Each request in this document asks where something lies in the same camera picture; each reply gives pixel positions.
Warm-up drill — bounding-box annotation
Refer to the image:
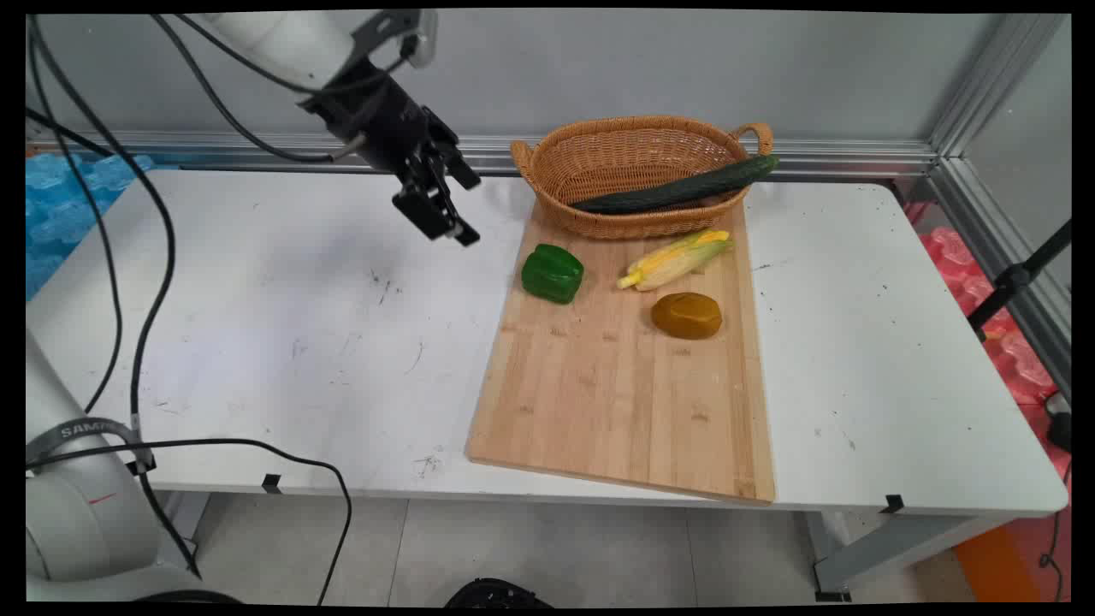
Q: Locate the brown potato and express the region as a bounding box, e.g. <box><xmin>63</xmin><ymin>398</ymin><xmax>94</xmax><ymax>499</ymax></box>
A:
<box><xmin>650</xmin><ymin>292</ymin><xmax>724</xmax><ymax>341</ymax></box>

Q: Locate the black tripod stand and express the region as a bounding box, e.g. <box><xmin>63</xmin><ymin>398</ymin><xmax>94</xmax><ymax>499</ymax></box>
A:
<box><xmin>967</xmin><ymin>220</ymin><xmax>1072</xmax><ymax>343</ymax></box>

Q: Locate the black cable along table edge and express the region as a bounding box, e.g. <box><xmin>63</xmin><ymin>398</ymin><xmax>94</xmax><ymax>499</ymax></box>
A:
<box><xmin>26</xmin><ymin>438</ymin><xmax>354</xmax><ymax>606</ymax></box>

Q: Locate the orange floor panel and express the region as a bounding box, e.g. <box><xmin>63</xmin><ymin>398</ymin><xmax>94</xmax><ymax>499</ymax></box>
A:
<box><xmin>952</xmin><ymin>520</ymin><xmax>1032</xmax><ymax>602</ymax></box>

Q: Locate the blue foam mat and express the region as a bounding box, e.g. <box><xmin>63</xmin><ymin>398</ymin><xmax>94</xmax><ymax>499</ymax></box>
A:
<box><xmin>26</xmin><ymin>151</ymin><xmax>157</xmax><ymax>302</ymax></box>

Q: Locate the green bell pepper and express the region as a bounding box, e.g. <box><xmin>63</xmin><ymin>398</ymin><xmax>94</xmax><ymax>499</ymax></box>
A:
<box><xmin>521</xmin><ymin>243</ymin><xmax>586</xmax><ymax>305</ymax></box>

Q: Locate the thick black cable white tag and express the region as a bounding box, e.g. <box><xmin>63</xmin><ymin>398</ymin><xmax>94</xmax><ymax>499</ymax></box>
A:
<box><xmin>26</xmin><ymin>107</ymin><xmax>203</xmax><ymax>581</ymax></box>

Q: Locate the long dark green cucumber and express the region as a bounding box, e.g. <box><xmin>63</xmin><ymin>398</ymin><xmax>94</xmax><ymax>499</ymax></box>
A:
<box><xmin>569</xmin><ymin>153</ymin><xmax>781</xmax><ymax>216</ymax></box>

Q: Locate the red foam mat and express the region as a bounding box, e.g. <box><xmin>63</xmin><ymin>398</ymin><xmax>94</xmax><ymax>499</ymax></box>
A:
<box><xmin>905</xmin><ymin>200</ymin><xmax>1072</xmax><ymax>601</ymax></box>

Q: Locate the bamboo cutting board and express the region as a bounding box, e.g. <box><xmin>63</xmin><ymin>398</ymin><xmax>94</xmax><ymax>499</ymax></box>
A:
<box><xmin>465</xmin><ymin>201</ymin><xmax>777</xmax><ymax>506</ymax></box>

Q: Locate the thin black hanging cable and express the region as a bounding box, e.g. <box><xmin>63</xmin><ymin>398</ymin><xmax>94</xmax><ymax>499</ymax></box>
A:
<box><xmin>26</xmin><ymin>15</ymin><xmax>124</xmax><ymax>415</ymax></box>

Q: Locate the yellow corn cob with husk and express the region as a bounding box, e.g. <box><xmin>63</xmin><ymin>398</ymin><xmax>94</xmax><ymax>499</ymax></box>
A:
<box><xmin>617</xmin><ymin>229</ymin><xmax>735</xmax><ymax>292</ymax></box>

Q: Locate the aluminium frame rail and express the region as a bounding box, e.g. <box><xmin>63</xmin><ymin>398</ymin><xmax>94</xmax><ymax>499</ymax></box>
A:
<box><xmin>26</xmin><ymin>12</ymin><xmax>1072</xmax><ymax>399</ymax></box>

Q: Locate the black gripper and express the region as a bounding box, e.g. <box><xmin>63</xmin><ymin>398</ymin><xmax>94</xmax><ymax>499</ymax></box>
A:
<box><xmin>299</xmin><ymin>56</ymin><xmax>482</xmax><ymax>249</ymax></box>

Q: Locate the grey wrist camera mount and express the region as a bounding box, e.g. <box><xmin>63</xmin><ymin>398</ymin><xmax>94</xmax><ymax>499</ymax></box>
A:
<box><xmin>349</xmin><ymin>9</ymin><xmax>439</xmax><ymax>71</ymax></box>

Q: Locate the black round object on floor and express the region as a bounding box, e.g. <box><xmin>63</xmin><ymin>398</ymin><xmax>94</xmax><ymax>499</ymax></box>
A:
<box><xmin>444</xmin><ymin>577</ymin><xmax>554</xmax><ymax>609</ymax></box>

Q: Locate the black cable to gripper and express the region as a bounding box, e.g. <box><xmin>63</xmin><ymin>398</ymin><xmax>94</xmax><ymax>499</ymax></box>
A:
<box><xmin>148</xmin><ymin>12</ymin><xmax>336</xmax><ymax>165</ymax></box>

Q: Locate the grey velcro strap with print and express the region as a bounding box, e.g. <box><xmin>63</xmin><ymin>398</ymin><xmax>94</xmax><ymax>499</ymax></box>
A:
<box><xmin>26</xmin><ymin>417</ymin><xmax>157</xmax><ymax>477</ymax></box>

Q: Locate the woven wicker basket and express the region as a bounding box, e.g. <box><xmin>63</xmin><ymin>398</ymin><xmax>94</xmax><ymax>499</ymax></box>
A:
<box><xmin>511</xmin><ymin>115</ymin><xmax>775</xmax><ymax>240</ymax></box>

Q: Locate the black cable to wrist camera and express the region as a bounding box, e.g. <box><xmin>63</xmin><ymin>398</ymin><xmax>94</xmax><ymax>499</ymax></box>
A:
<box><xmin>174</xmin><ymin>12</ymin><xmax>420</xmax><ymax>97</ymax></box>

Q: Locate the black plug with cable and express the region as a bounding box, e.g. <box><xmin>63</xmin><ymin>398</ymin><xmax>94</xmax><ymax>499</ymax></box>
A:
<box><xmin>1038</xmin><ymin>391</ymin><xmax>1072</xmax><ymax>601</ymax></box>

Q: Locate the grey metal table leg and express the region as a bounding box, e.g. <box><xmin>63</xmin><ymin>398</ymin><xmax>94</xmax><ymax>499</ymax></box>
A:
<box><xmin>802</xmin><ymin>511</ymin><xmax>1021</xmax><ymax>602</ymax></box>

